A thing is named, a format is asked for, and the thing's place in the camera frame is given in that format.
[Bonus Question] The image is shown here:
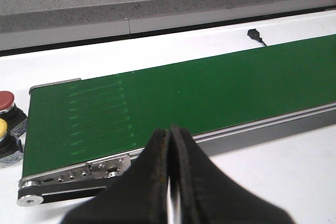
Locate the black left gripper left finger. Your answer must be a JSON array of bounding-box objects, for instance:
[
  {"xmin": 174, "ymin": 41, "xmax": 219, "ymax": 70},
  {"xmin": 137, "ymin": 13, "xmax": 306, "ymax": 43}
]
[{"xmin": 62, "ymin": 130, "xmax": 170, "ymax": 223}]

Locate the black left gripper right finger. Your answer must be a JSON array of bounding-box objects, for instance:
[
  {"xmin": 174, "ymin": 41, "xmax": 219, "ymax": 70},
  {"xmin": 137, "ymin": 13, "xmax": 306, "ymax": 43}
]
[{"xmin": 169, "ymin": 125, "xmax": 294, "ymax": 223}]

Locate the green conveyor belt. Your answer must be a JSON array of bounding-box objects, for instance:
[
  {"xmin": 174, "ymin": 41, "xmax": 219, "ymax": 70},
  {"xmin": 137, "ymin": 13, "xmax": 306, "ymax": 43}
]
[{"xmin": 22, "ymin": 35, "xmax": 335, "ymax": 176}]

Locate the waiting yellow mushroom push button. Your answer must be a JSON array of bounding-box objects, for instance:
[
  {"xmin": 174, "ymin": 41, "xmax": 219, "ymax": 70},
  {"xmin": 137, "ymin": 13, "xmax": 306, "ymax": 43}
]
[{"xmin": 0, "ymin": 119, "xmax": 23, "ymax": 168}]

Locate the waiting red mushroom push button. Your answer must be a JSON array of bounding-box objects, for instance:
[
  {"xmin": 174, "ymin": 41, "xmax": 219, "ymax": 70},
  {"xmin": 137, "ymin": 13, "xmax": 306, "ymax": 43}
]
[{"xmin": 0, "ymin": 91, "xmax": 27, "ymax": 138}]

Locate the aluminium conveyor side rail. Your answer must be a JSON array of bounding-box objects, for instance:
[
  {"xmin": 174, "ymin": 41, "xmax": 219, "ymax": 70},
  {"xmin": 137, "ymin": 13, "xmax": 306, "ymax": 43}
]
[{"xmin": 17, "ymin": 102, "xmax": 335, "ymax": 207}]

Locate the sensor wire with connector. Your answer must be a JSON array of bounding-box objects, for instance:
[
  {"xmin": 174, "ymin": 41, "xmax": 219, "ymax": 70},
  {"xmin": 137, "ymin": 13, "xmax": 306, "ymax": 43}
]
[{"xmin": 247, "ymin": 29, "xmax": 268, "ymax": 47}]

